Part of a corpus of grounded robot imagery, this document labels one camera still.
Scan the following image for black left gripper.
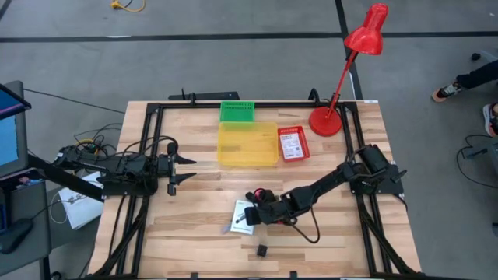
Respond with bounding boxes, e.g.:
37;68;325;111
156;142;198;197

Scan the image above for yellow plastic bin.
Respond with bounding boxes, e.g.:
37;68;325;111
216;121;280;167

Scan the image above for red plastic bin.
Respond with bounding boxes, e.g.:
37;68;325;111
277;125;311;163

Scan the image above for green plastic bin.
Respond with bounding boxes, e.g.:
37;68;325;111
219;100;256;124

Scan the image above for black flat bar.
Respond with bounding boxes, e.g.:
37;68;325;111
168;89;241;102

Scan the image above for red desk lamp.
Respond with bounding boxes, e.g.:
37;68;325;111
308;2;389;138

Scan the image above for white paper sheet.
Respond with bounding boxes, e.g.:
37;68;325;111
58;170;106;231

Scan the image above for black diagonal support beam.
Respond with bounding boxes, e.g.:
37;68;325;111
26;153;107;203

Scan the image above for grey side table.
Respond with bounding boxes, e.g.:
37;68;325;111
0;177;52;280

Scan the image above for computer monitor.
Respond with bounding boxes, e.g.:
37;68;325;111
0;80;33;180

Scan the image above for black computer mouse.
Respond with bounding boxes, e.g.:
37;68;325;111
0;217;35;256

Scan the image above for grey floor device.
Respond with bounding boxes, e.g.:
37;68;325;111
461;135;498;176

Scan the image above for person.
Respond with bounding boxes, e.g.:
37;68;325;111
430;58;498;138

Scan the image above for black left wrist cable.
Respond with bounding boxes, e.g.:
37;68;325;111
116;135;181;156

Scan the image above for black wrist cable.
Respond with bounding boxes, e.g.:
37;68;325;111
116;135;181;156
289;216;321;245

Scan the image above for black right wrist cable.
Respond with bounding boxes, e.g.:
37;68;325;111
289;216;321;245

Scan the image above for black metal table frame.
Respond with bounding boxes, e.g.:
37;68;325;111
88;100;426;280

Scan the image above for long black floor cable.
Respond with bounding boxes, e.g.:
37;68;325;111
23;88;126;114

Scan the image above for yellow floor cable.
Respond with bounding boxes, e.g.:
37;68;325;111
110;0;147;14

